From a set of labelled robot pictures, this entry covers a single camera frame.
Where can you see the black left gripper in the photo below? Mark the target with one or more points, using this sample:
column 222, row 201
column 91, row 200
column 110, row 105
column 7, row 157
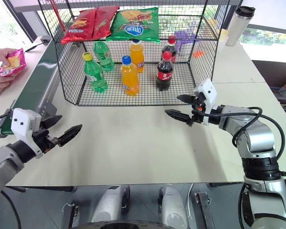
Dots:
column 43, row 139

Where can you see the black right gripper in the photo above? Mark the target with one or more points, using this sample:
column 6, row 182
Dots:
column 197, row 111

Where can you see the pink chips bag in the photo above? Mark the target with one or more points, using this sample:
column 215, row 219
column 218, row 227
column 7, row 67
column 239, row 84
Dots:
column 13, row 66

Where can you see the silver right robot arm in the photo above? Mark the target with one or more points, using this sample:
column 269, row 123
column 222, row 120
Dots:
column 259, row 133

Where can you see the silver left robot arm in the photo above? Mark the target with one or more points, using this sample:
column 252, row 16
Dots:
column 4, row 162

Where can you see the green conveyor belt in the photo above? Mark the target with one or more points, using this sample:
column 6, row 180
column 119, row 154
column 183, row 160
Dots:
column 38, row 71

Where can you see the cola bottle red cap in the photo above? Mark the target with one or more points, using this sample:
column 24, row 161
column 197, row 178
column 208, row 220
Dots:
column 164, row 74
column 171, row 48

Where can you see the small orange object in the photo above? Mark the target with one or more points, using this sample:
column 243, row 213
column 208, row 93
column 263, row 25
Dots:
column 197, row 54

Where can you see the orange soda bottle blue cap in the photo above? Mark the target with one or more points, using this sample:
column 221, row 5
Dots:
column 137, row 56
column 129, row 78

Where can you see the green soda bottle yellow cap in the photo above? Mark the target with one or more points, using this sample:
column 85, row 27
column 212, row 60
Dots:
column 95, row 76

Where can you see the purple plastic object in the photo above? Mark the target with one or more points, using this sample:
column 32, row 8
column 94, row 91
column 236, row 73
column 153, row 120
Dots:
column 183, row 39

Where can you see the silver rounded robot shell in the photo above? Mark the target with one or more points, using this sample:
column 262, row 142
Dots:
column 108, row 205
column 172, row 207

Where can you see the green chips bag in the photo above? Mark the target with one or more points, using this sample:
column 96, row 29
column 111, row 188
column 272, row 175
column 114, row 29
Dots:
column 133, row 26

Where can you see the silver tumbler black lid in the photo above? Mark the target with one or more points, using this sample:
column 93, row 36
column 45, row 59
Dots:
column 238, row 26

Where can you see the red chips bag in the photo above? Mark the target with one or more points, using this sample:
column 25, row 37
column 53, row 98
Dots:
column 103, row 21
column 78, row 26

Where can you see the red pole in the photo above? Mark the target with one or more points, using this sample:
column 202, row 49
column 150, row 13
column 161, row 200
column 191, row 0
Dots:
column 56, row 12

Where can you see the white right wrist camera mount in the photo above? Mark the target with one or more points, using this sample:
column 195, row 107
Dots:
column 207, row 91

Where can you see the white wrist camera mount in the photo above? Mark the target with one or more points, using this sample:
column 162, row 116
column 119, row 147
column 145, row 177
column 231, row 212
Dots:
column 22, row 121
column 207, row 91

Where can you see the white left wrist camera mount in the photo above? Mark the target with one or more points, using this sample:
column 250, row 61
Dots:
column 22, row 121

